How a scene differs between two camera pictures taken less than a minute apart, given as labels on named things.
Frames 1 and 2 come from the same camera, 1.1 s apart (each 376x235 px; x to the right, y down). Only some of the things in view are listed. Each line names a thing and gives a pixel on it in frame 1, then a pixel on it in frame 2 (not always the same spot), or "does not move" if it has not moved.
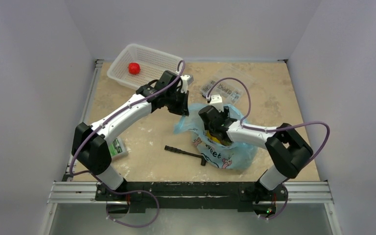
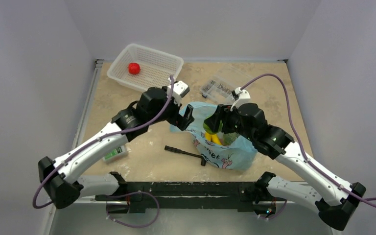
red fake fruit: x=133 y=68 does not move
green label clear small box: x=117 y=148 does not move
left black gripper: x=183 y=108 → x=178 y=120
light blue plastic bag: x=232 y=156 does not move
